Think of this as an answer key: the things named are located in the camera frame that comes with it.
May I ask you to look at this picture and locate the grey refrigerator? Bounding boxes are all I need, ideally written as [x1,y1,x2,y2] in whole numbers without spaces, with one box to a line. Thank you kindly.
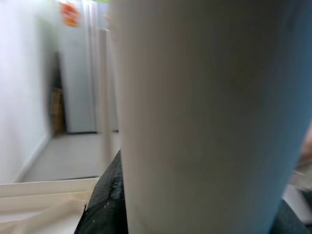
[58,0,120,134]

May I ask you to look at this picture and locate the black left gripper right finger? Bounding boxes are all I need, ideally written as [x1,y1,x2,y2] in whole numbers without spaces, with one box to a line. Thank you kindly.
[273,199,312,234]

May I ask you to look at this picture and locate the orange sticker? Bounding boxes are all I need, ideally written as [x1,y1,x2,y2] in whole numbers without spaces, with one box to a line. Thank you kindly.
[60,1,80,27]

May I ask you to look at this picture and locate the white plastic children table top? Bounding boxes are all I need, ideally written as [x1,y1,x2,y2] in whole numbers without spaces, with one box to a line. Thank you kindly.
[0,177,100,234]

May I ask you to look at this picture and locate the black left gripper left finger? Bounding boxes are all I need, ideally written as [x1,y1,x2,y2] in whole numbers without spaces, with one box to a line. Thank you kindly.
[74,148,129,234]

